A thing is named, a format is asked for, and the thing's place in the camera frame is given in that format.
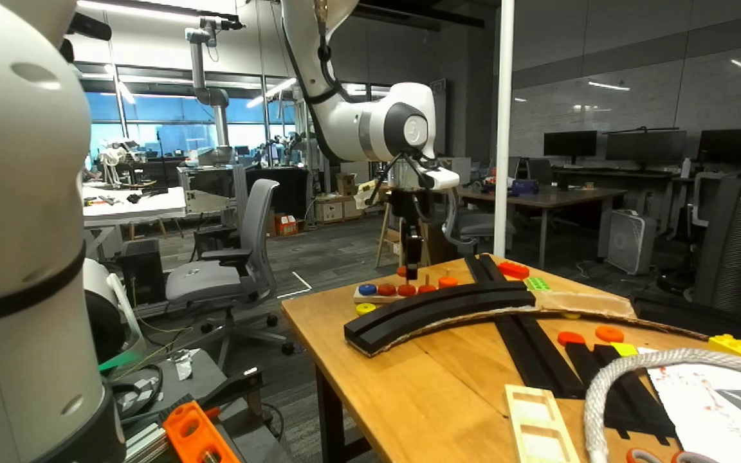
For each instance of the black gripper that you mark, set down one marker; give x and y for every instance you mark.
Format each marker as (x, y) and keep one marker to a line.
(408, 207)

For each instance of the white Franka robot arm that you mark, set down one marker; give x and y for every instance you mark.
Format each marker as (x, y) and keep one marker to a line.
(12, 257)

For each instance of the red wooden coin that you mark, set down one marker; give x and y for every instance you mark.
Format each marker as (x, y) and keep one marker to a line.
(386, 289)

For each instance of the blue wooden coin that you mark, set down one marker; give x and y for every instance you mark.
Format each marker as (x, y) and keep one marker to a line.
(367, 289)

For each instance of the wooden peg rack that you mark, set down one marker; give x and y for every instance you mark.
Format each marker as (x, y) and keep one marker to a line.
(361, 297)

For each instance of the yellow wooden coin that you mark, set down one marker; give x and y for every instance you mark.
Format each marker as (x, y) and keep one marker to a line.
(367, 306)

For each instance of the wooden stool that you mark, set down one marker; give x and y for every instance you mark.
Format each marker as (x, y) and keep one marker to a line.
(384, 244)

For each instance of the curved black track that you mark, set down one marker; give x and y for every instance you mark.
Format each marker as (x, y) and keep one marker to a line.
(439, 311)

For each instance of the cardboard box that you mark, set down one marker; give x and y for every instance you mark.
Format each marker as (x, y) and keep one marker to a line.
(335, 208)

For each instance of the red toy brick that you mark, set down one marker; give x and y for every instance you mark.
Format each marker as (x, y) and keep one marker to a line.
(514, 270)

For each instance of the small orange box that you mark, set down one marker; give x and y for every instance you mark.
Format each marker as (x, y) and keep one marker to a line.
(286, 225)

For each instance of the green toy brick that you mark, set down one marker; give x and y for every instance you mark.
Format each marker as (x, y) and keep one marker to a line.
(539, 283)

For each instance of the grey office chair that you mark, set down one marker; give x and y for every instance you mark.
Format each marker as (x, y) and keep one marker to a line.
(256, 223)

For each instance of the wooden office desk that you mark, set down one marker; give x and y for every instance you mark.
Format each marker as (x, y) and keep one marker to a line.
(560, 196)

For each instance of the long straight black track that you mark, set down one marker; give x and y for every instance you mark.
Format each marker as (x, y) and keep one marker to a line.
(547, 360)

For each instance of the beige curved board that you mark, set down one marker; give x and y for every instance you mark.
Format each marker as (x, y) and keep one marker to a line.
(585, 304)

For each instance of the black table leg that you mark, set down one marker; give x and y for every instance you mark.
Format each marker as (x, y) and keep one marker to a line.
(330, 421)

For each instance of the black computer monitor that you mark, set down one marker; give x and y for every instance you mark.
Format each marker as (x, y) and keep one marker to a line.
(740, 148)
(569, 145)
(645, 148)

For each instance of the small yellow block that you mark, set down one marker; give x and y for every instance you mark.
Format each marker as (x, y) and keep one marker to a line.
(624, 349)

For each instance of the small white cylinder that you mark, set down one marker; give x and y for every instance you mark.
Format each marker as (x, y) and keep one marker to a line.
(183, 367)

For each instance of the short black track piece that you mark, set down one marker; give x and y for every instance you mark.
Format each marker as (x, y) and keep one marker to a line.
(637, 403)

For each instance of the white work table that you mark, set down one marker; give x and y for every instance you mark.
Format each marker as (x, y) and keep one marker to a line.
(129, 207)

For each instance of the orange black bar clamp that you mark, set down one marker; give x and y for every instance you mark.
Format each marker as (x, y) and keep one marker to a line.
(193, 433)

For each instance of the white paper sheet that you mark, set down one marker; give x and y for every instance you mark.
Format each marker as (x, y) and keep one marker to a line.
(696, 403)

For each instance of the white frame pole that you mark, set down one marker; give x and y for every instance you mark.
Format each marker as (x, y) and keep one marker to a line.
(503, 104)

